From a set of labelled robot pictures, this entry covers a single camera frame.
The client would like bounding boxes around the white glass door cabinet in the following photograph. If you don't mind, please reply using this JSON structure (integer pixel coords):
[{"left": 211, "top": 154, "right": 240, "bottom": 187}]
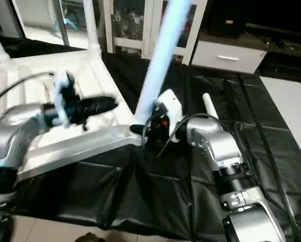
[{"left": 103, "top": 0, "right": 208, "bottom": 65}]

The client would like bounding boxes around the black work mat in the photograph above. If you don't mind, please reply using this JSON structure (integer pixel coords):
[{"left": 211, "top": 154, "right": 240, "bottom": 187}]
[{"left": 0, "top": 38, "right": 301, "bottom": 240}]

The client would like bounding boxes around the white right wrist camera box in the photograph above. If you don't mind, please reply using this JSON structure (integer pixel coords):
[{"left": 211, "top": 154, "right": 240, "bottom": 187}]
[{"left": 153, "top": 89, "right": 185, "bottom": 144}]

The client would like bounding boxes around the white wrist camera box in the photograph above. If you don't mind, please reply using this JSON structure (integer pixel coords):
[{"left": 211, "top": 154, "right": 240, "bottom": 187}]
[
  {"left": 153, "top": 89, "right": 185, "bottom": 144},
  {"left": 50, "top": 70, "right": 78, "bottom": 128}
]

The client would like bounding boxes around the white drawer cabinet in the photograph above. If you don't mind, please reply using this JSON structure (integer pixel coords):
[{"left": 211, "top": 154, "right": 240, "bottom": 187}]
[{"left": 203, "top": 0, "right": 301, "bottom": 80}]

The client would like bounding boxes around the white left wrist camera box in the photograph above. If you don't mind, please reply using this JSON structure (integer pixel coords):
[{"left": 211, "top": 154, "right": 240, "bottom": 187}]
[{"left": 50, "top": 70, "right": 78, "bottom": 128}]

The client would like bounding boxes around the white plastic table top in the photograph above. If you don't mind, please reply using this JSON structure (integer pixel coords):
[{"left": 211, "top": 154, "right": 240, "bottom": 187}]
[{"left": 0, "top": 49, "right": 145, "bottom": 181}]

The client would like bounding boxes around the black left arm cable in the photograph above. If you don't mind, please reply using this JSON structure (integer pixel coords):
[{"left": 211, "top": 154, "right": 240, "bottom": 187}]
[{"left": 0, "top": 71, "right": 56, "bottom": 107}]

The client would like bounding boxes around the white drawer unit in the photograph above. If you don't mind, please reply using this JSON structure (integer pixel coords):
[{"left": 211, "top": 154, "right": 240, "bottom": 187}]
[{"left": 190, "top": 40, "right": 267, "bottom": 75}]

